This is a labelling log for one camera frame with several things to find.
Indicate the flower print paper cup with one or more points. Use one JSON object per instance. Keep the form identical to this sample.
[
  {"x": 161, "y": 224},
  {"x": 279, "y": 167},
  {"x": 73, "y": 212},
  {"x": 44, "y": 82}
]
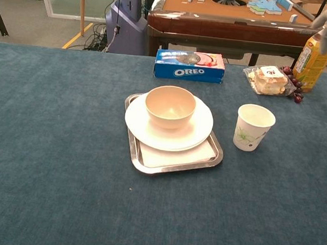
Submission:
[{"x": 252, "y": 136}]

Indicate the blue robot base machine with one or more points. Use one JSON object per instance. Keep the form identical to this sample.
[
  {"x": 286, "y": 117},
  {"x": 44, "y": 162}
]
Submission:
[{"x": 126, "y": 26}]

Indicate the single blue mahjong tile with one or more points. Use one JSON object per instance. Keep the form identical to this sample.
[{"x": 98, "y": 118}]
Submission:
[{"x": 293, "y": 18}]

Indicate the yellow capped juice bottle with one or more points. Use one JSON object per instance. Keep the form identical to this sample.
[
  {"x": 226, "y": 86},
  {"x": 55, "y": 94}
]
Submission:
[{"x": 309, "y": 67}]

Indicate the heap of blue mahjong tiles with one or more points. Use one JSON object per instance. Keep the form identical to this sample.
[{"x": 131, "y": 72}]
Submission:
[{"x": 264, "y": 5}]

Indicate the dark red grape bunch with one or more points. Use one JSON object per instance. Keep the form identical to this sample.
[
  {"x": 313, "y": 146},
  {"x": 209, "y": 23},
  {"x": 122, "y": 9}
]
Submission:
[{"x": 298, "y": 98}]

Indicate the plastic wrapped sandwich cake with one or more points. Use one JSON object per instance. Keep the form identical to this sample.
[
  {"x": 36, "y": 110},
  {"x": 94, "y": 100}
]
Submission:
[{"x": 271, "y": 80}]

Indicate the brown mahjong table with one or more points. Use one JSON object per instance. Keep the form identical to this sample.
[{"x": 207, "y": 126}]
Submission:
[{"x": 219, "y": 26}]

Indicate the blue Oreo cookie box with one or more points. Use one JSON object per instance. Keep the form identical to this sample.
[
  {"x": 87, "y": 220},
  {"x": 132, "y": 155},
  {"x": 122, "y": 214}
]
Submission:
[{"x": 185, "y": 72}]

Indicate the beige bowl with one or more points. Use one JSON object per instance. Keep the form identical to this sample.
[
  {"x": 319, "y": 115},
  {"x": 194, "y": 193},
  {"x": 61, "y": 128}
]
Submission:
[{"x": 169, "y": 117}]

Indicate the white round plate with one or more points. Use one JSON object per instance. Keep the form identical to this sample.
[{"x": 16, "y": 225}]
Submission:
[{"x": 179, "y": 139}]

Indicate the white tray liner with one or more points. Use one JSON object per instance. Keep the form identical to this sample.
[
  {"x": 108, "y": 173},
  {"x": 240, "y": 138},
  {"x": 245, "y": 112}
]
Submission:
[{"x": 171, "y": 158}]

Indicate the stainless steel tray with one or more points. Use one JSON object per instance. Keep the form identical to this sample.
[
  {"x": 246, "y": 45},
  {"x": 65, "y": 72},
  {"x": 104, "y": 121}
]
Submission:
[{"x": 147, "y": 169}]

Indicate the wooden pole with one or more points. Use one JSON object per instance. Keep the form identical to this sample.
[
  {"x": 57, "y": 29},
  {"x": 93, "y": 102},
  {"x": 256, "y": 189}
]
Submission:
[{"x": 82, "y": 4}]

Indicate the blue carpet table cover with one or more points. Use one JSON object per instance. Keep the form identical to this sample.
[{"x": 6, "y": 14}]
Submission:
[{"x": 48, "y": 146}]

